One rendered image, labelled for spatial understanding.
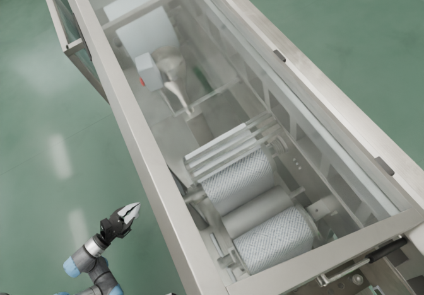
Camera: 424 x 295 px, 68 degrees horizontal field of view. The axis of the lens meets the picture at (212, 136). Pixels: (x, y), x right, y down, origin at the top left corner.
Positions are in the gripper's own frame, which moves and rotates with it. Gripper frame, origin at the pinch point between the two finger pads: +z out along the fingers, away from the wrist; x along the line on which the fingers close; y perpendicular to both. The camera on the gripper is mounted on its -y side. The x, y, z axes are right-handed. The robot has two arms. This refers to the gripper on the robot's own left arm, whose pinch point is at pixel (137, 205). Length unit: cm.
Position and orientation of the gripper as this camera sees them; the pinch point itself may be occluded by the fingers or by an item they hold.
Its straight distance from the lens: 133.3
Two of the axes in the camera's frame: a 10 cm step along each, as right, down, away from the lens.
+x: 6.8, 6.3, -3.8
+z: 7.2, -6.7, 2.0
